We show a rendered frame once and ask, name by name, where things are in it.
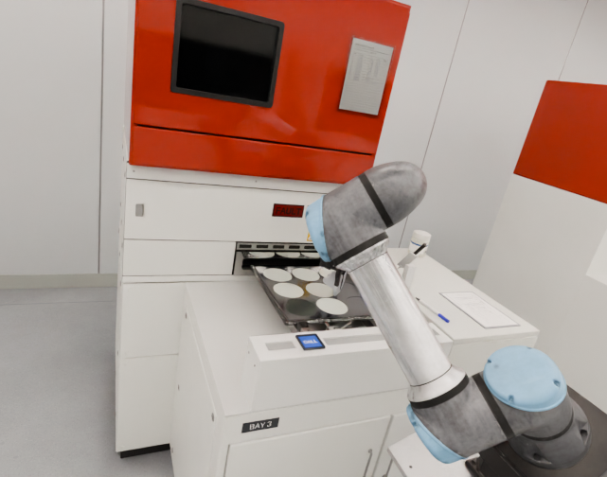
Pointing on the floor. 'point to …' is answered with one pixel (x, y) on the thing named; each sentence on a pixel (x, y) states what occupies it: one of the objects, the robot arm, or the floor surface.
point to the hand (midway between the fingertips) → (337, 292)
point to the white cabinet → (277, 428)
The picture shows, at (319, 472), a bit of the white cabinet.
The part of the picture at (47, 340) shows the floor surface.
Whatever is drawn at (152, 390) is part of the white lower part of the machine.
